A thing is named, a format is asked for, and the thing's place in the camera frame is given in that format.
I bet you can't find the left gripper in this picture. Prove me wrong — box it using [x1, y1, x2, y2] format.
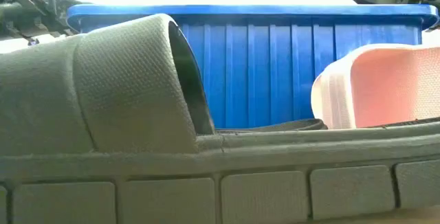
[0, 0, 92, 43]

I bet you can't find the pink slide sandal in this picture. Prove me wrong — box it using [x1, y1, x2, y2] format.
[311, 43, 440, 130]

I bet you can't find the black slide sandal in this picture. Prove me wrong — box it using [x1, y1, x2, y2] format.
[0, 13, 440, 224]

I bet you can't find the blue plastic bin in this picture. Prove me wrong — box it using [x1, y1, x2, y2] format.
[67, 3, 440, 129]

